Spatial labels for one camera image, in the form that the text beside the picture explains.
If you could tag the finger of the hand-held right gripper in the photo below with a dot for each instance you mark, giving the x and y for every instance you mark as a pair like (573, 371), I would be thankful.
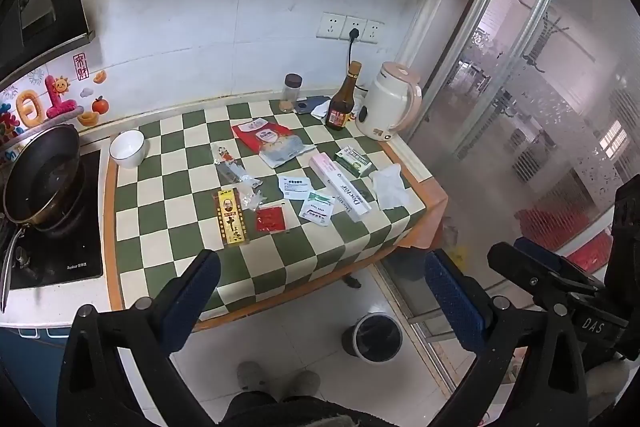
(525, 269)
(540, 249)

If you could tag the yellow red long packet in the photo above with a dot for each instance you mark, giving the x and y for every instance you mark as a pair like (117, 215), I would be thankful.
(231, 217)

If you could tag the red white food packet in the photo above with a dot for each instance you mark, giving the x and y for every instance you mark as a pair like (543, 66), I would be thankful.
(265, 139)

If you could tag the grey slipper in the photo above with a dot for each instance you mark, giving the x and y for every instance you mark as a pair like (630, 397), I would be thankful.
(301, 384)
(252, 377)

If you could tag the white ceramic bowl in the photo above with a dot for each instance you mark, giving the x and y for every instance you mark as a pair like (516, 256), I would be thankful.
(127, 147)

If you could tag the clear wrapper with figure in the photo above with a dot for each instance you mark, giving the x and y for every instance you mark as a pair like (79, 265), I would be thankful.
(232, 167)

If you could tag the dark blue flat item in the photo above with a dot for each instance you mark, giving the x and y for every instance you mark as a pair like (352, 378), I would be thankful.
(310, 103)

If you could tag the checked green white tablecloth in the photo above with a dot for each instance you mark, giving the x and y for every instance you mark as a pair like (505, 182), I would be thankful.
(165, 187)

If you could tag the red crate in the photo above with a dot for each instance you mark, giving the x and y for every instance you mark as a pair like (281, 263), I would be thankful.
(555, 222)

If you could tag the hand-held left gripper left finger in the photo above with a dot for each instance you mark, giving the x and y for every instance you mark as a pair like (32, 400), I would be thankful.
(192, 302)

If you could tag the person's right forearm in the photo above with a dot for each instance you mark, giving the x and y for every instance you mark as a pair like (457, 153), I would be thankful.
(607, 384)

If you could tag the grey trash bin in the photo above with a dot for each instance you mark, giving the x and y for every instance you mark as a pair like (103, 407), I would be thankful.
(350, 337)

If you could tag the green white sachet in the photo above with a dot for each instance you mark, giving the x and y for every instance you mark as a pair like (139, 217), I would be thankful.
(316, 208)

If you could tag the sliding glass door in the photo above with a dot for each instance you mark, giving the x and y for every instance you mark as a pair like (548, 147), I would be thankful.
(525, 107)

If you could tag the colourful wall stickers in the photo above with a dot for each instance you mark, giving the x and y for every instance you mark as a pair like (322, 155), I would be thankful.
(60, 99)

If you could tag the clear crumpled wrapper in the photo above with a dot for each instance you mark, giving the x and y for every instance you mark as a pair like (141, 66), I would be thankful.
(250, 198)

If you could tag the green white small box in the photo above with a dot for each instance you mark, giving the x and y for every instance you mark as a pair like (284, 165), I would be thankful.
(355, 161)

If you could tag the white wall socket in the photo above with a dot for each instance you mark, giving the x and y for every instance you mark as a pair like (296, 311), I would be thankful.
(357, 24)
(372, 33)
(330, 26)

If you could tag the pink white long box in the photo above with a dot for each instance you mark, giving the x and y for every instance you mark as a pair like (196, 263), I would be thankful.
(340, 189)

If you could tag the person's dark trousers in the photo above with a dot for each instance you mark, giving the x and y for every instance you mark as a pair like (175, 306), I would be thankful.
(280, 412)

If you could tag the small crumpled white paper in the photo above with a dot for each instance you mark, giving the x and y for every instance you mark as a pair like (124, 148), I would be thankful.
(321, 109)

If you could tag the red sachet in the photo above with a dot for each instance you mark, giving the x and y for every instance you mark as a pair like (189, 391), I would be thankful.
(270, 219)

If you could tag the cream electric kettle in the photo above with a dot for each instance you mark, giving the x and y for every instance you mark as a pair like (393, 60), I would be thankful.
(385, 107)

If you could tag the black wok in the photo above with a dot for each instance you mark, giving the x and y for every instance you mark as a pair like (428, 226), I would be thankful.
(42, 177)

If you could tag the brown glass bottle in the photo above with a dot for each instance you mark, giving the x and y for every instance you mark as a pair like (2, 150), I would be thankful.
(341, 107)

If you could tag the white tissue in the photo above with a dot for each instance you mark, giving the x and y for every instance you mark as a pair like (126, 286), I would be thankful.
(390, 187)

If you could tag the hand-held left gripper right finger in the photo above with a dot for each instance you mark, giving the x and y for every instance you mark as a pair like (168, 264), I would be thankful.
(457, 302)

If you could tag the black range hood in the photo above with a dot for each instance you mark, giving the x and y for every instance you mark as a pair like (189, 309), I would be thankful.
(45, 7)

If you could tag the black stove top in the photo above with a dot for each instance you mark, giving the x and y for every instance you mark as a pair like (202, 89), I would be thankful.
(65, 252)

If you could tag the glass spice jar brown lid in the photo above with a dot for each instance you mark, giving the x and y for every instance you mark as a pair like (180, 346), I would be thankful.
(291, 94)

